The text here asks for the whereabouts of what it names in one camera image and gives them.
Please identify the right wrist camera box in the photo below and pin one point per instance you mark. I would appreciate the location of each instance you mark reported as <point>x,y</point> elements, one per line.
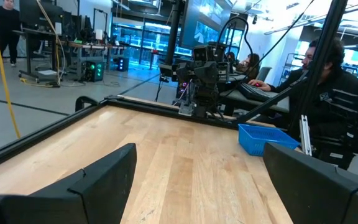
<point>204,53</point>

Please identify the blue perforated plastic basket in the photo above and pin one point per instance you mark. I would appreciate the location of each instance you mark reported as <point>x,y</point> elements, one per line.
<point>253,146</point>

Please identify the black round column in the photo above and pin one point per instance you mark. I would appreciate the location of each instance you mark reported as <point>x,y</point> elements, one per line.
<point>174,31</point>

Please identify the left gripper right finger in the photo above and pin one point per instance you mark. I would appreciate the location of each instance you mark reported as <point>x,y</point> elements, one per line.
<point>315,193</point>

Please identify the person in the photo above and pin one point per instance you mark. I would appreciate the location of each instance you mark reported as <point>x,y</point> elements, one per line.
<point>5,28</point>
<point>250,65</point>
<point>331,90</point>

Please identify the dark office desk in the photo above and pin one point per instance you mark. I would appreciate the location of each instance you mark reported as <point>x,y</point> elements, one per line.
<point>259,104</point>

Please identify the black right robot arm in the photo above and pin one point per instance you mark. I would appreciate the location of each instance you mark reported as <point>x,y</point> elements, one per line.
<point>204,96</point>

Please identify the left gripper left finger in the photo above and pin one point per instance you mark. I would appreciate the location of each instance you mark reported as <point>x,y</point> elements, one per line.
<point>98,193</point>

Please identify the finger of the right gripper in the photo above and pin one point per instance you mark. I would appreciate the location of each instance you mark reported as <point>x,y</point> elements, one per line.
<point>224,71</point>
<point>184,72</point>

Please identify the person's hand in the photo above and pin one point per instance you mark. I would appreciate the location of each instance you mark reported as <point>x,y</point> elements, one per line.
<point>259,84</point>

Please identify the black aluminium table frame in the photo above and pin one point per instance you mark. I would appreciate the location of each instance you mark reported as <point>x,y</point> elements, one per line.
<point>26,141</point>

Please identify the computer tower green lights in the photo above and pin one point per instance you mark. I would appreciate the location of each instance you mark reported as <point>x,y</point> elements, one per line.
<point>93,71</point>

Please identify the large dark wall display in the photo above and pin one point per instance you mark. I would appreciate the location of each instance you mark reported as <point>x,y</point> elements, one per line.
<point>204,18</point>

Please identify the silver aluminium bar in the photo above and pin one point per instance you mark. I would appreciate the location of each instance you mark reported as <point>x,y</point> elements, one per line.
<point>304,137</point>

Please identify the cluttered workbench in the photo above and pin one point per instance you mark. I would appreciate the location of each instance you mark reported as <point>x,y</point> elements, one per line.
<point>42,32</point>

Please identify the black keyboard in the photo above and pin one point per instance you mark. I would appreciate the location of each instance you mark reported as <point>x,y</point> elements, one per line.
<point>253,91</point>

